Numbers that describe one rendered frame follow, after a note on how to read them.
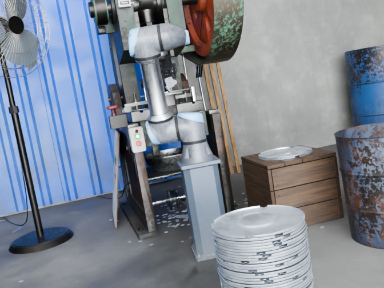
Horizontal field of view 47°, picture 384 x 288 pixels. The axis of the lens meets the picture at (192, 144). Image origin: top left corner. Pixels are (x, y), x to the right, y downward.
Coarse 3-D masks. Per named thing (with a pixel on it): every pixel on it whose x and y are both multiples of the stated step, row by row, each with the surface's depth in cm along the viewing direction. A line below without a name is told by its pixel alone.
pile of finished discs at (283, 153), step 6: (270, 150) 255; (276, 150) 253; (282, 150) 246; (288, 150) 244; (294, 150) 240; (300, 150) 241; (306, 150) 238; (312, 150) 237; (258, 156) 243; (264, 156) 242; (270, 156) 239; (276, 156) 236; (282, 156) 233; (288, 156) 228; (294, 156) 228; (300, 156) 229
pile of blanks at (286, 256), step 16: (304, 224) 133; (224, 240) 130; (240, 240) 127; (256, 240) 125; (272, 240) 125; (288, 240) 128; (304, 240) 133; (224, 256) 132; (240, 256) 128; (256, 256) 126; (272, 256) 126; (288, 256) 127; (304, 256) 131; (224, 272) 134; (240, 272) 131; (256, 272) 127; (272, 272) 126; (288, 272) 127; (304, 272) 131
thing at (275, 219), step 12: (228, 216) 149; (240, 216) 147; (252, 216) 143; (264, 216) 141; (276, 216) 140; (288, 216) 139; (300, 216) 137; (216, 228) 139; (228, 228) 137; (240, 228) 135; (252, 228) 133; (264, 228) 131; (276, 228) 130; (288, 228) 127
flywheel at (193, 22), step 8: (200, 0) 272; (208, 0) 269; (184, 8) 307; (192, 8) 301; (200, 8) 276; (208, 8) 272; (192, 16) 304; (200, 16) 288; (208, 16) 278; (192, 24) 306; (200, 24) 291; (208, 24) 282; (192, 32) 304; (200, 32) 294; (208, 32) 280; (192, 40) 303; (200, 40) 297; (208, 40) 282; (200, 48) 290; (208, 48) 275
